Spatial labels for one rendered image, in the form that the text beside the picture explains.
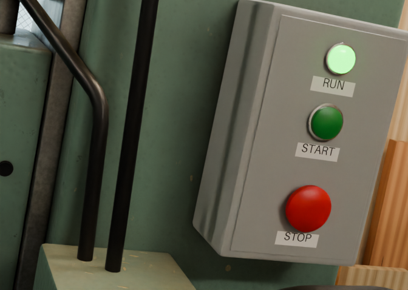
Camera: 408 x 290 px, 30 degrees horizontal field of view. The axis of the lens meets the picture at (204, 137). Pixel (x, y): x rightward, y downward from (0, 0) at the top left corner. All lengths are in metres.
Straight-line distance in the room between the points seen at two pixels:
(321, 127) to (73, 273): 0.17
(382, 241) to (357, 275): 0.18
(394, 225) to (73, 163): 1.65
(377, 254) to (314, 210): 1.61
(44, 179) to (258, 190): 0.15
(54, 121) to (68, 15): 0.07
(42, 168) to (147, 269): 0.10
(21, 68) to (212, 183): 0.15
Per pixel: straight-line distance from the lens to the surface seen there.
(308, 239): 0.50
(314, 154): 0.48
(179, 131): 0.51
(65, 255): 0.49
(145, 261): 0.51
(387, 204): 2.06
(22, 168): 0.54
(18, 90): 0.52
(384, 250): 2.10
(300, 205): 0.48
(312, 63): 0.47
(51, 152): 0.53
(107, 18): 0.49
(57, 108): 0.52
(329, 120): 0.47
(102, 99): 0.47
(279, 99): 0.46
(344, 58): 0.47
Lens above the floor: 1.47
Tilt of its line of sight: 10 degrees down
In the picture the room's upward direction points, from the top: 12 degrees clockwise
